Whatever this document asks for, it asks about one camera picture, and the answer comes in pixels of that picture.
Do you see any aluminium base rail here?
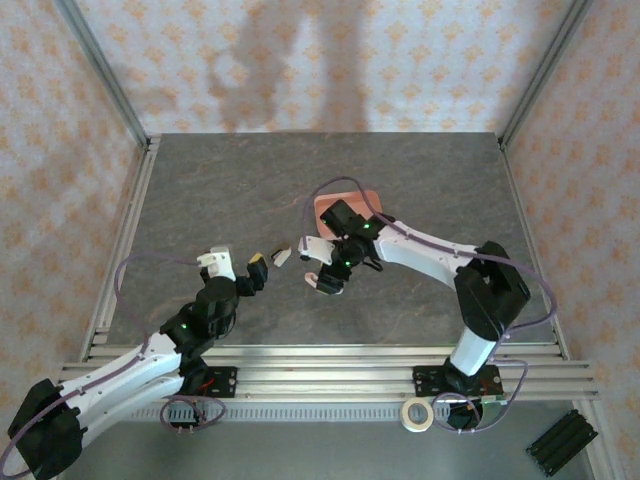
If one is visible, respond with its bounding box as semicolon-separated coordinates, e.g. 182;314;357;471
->
59;344;601;401

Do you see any small green circuit board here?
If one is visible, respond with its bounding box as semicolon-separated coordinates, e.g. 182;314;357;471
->
477;396;507;429

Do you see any white tape roll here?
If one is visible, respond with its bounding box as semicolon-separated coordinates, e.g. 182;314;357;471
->
400;397;436;433

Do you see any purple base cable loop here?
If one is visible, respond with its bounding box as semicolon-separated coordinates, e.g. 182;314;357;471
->
432;392;511;435
158;394;227;435

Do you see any pink plastic tray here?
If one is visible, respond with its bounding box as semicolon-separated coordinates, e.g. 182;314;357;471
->
313;189;385;239

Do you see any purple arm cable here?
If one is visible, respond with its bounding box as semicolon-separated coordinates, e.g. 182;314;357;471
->
301;177;559;419
0;251;204;477

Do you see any tan mini stapler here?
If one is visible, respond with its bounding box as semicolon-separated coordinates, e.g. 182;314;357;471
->
269;241;294;267

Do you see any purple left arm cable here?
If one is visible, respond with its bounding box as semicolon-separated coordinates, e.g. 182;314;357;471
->
0;251;204;477

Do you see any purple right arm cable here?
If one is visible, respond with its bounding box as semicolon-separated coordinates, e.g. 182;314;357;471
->
301;177;559;419

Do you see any aluminium frame post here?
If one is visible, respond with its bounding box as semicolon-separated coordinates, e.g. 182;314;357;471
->
499;0;596;151
53;0;151;149

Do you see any aluminium side rail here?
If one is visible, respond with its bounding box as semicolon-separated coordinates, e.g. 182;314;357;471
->
82;138;162;361
499;142;571;360

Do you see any short black extrusion piece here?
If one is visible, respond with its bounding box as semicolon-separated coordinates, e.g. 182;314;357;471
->
525;408;600;476

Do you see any grey slotted cable duct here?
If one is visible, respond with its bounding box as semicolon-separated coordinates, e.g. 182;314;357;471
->
129;403;484;425

